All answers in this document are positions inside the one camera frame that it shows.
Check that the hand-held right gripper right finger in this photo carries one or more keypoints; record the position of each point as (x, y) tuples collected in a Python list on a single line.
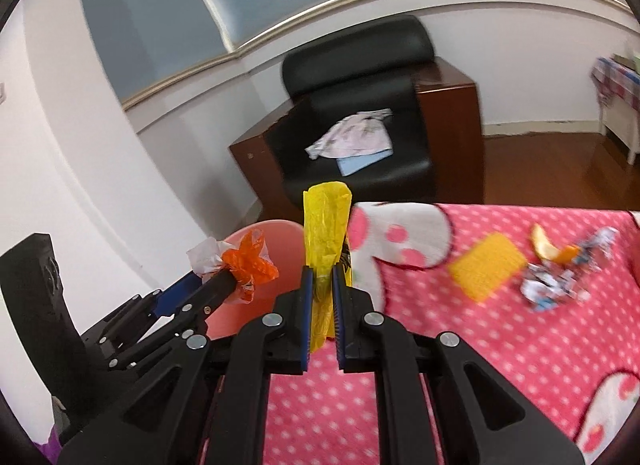
[(339, 307)]

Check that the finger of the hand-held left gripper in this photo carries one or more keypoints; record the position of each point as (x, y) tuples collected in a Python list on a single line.
[(175, 295), (210, 297)]

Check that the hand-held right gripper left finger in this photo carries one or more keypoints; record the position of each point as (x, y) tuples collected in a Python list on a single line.
[(306, 307)]

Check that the white printed paper wrapper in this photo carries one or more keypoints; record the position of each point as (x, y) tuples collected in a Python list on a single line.
[(205, 255)]

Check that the orange plastic bag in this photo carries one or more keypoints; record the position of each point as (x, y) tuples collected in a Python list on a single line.
[(250, 265)]

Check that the pink plastic bin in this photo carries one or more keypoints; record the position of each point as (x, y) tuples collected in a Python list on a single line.
[(291, 244)]

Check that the yellow plastic bag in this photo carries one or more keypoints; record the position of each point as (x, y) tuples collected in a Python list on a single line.
[(325, 225)]

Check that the pink polka dot blanket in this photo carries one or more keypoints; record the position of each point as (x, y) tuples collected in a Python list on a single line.
[(475, 345)]

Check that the light blue cloth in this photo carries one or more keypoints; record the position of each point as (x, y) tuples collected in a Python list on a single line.
[(361, 164)]

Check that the yellow foam fruit net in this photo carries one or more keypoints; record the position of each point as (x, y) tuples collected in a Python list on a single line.
[(487, 266)]

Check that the floral cloth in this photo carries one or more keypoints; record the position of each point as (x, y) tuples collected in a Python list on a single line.
[(350, 137)]

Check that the printed snack wrapper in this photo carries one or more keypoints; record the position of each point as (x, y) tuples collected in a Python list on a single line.
[(550, 290)]

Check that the orange fruit peel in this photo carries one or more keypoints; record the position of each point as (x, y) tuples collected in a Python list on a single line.
[(542, 248)]

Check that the black leather armchair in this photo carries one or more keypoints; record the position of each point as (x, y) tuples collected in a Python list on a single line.
[(360, 85)]

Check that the silver crumpled wrapper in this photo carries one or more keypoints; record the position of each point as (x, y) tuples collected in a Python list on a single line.
[(597, 245)]

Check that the white side table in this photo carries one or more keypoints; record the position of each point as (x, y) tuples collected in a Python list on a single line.
[(622, 131)]

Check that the checked tablecloth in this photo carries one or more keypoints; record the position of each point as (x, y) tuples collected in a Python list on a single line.
[(620, 85)]

